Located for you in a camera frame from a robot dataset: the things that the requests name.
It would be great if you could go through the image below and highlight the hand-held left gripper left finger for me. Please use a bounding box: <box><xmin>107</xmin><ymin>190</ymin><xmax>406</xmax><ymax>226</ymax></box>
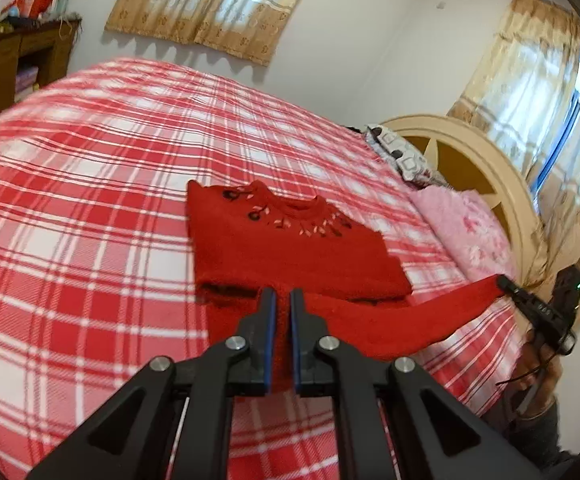
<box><xmin>27</xmin><ymin>287</ymin><xmax>278</xmax><ymax>480</ymax></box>

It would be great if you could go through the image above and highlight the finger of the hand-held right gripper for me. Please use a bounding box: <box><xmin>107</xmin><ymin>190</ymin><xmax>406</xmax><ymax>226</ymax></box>
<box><xmin>496</xmin><ymin>274</ymin><xmax>538</xmax><ymax>311</ymax></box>

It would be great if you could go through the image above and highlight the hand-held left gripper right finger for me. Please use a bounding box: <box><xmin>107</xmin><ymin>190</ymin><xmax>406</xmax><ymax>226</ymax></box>
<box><xmin>290</xmin><ymin>287</ymin><xmax>543</xmax><ymax>480</ymax></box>

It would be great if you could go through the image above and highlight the red embroidered knit sweater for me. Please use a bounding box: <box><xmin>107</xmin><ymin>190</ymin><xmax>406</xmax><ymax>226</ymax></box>
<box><xmin>186</xmin><ymin>180</ymin><xmax>506</xmax><ymax>396</ymax></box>

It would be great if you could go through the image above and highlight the person's right forearm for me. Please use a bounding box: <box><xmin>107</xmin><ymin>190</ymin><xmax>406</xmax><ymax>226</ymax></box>
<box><xmin>500</xmin><ymin>400</ymin><xmax>580</xmax><ymax>468</ymax></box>

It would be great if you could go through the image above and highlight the person's right hand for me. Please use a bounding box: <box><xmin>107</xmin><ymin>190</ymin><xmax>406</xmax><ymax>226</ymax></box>
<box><xmin>512</xmin><ymin>345</ymin><xmax>565</xmax><ymax>417</ymax></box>

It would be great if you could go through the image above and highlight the pink floral pillow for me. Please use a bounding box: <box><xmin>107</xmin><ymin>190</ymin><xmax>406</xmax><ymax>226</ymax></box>
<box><xmin>412</xmin><ymin>187</ymin><xmax>518</xmax><ymax>286</ymax></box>

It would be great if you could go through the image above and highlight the cream wooden headboard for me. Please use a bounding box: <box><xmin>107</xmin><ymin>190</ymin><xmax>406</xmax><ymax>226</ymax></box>
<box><xmin>380</xmin><ymin>114</ymin><xmax>546</xmax><ymax>286</ymax></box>

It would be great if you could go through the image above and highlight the grey white patterned pillow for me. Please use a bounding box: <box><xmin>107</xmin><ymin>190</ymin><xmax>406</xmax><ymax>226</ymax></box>
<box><xmin>365</xmin><ymin>125</ymin><xmax>451</xmax><ymax>192</ymax></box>

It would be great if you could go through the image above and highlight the beige floral side curtain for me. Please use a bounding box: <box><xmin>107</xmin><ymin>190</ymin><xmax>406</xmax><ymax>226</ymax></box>
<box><xmin>447</xmin><ymin>0</ymin><xmax>580</xmax><ymax>321</ymax></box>

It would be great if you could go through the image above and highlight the bed with red plaid sheet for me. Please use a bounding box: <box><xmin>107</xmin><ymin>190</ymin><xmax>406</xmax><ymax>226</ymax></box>
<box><xmin>0</xmin><ymin>57</ymin><xmax>531</xmax><ymax>480</ymax></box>

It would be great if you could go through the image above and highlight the beige floral window curtain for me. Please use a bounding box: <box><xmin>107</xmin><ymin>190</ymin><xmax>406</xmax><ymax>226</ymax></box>
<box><xmin>104</xmin><ymin>0</ymin><xmax>328</xmax><ymax>67</ymax></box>

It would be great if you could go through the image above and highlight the blue window frame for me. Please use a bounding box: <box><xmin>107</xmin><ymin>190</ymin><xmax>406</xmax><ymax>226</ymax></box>
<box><xmin>529</xmin><ymin>47</ymin><xmax>580</xmax><ymax>198</ymax></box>

